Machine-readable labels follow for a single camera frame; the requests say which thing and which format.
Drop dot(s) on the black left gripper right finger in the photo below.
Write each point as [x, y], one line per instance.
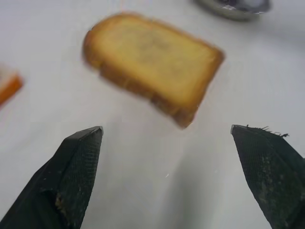
[269, 176]

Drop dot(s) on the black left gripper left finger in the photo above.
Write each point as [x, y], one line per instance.
[59, 181]

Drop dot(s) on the orange-edged bread slice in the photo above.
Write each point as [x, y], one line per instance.
[8, 89]

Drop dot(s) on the toasted bread slice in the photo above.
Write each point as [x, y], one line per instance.
[152, 64]

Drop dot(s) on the silver metal bowl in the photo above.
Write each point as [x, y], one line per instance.
[234, 8]

